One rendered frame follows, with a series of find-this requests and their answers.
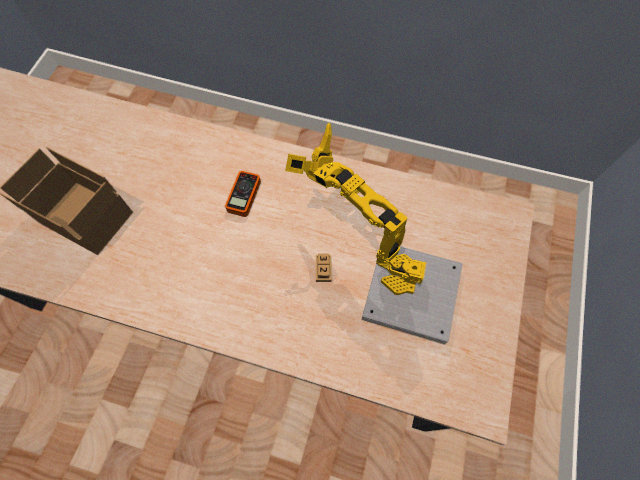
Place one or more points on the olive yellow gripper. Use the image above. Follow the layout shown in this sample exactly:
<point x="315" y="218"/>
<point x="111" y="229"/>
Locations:
<point x="320" y="157"/>

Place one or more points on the orange digital multimeter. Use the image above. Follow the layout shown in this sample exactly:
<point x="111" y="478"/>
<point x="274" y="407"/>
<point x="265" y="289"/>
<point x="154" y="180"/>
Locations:
<point x="243" y="193"/>

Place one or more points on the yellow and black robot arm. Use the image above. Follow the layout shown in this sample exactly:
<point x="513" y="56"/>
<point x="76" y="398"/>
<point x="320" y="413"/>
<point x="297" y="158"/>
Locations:
<point x="394" y="230"/>

